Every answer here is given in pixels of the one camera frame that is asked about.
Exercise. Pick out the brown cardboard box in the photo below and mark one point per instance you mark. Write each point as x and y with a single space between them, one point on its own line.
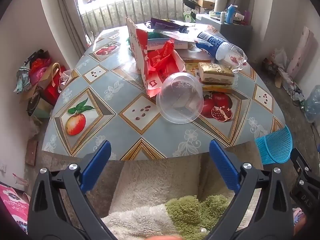
202 3

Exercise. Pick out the blue and white box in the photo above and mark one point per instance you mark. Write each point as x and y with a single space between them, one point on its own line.
162 44

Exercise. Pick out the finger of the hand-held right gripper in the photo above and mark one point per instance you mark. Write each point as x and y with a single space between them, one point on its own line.
301 166

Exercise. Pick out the pink printed bag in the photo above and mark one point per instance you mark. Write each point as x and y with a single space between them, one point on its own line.
15 207

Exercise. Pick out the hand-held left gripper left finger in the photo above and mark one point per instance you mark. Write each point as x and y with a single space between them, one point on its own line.
98 162

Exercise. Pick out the gold snack packet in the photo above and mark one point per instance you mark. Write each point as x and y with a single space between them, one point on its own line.
215 73

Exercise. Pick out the yellow snack packet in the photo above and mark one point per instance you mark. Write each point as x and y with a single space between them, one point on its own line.
217 88

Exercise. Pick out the round tin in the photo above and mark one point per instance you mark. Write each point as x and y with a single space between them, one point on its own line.
37 105

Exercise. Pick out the cream fleece garment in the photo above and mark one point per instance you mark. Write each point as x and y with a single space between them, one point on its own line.
150 180

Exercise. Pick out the brown wooden board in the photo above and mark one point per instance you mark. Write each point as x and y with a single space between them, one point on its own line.
32 152

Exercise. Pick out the red and white cardboard box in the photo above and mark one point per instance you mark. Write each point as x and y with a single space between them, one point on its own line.
138 50

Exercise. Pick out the grey cabinet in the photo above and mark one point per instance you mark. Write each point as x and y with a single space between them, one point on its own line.
235 35

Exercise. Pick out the large water jug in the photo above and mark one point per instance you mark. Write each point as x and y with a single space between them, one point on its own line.
312 105

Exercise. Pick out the ribbed balcony railing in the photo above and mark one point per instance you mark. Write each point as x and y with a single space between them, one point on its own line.
140 10

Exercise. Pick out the clear plastic bottle blue label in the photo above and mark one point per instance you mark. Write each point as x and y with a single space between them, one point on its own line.
212 42

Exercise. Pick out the blue plastic basket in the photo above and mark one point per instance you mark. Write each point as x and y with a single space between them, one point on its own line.
275 145

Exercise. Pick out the red plastic bag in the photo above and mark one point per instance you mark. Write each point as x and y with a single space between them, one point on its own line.
40 65

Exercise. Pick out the teal cloth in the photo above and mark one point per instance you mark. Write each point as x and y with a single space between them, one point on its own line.
22 80

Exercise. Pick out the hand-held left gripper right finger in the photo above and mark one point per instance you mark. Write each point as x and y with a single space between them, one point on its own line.
223 165

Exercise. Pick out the purple and yellow noodle bag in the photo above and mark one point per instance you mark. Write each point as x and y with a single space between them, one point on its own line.
162 24

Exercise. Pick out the clear plastic dome lid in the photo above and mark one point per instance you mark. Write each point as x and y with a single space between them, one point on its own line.
180 97

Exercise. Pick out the pink patterned roll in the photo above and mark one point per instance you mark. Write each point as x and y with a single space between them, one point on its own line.
301 50

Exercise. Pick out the green plastic bag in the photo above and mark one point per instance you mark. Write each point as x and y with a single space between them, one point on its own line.
153 34

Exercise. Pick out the round table with patterned cloth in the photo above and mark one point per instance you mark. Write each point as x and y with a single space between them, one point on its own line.
120 87

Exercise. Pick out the dark box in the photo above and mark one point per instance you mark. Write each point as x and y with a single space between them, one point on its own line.
267 65

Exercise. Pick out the white plastic bag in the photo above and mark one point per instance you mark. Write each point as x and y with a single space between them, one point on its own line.
279 57

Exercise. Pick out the pile of printed bags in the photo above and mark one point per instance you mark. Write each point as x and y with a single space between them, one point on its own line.
287 80

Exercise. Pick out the red foil wrapper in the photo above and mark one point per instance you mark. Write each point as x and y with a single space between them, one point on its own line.
162 55

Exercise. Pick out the green fuzzy cloth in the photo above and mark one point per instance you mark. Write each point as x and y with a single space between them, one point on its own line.
195 212

